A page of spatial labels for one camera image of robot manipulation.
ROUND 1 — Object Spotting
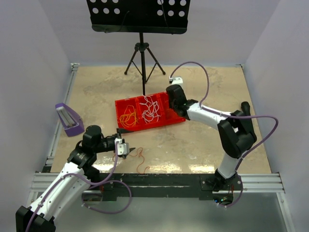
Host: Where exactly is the yellow thin cable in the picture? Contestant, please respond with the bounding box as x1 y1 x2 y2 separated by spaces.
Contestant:
119 104 140 128

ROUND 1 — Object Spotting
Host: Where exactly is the red three-compartment bin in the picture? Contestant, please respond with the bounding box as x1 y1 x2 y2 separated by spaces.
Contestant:
115 92 185 131

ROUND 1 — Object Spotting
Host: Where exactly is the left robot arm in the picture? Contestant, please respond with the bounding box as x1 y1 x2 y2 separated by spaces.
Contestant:
15 125 133 232

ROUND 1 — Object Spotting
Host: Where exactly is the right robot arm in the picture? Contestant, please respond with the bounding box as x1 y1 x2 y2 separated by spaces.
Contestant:
166 85 257 190

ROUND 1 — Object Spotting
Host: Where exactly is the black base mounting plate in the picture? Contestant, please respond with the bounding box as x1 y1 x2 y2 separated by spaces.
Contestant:
89 173 243 204

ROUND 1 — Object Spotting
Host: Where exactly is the purple metronome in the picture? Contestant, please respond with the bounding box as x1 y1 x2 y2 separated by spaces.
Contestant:
55 102 84 137

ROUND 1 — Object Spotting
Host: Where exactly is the black microphone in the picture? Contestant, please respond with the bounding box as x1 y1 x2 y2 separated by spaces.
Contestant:
241 101 251 116

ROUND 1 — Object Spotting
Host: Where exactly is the black music stand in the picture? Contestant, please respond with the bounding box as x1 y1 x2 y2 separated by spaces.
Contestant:
87 0 191 85

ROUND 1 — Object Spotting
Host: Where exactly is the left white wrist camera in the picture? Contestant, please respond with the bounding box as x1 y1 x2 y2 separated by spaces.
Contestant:
114 138 130 159

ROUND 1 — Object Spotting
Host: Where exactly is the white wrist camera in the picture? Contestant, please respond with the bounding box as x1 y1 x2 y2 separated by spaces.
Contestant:
114 138 130 159
169 76 183 86

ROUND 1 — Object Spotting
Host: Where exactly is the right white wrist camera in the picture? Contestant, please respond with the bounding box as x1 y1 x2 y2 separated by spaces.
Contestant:
169 76 183 86

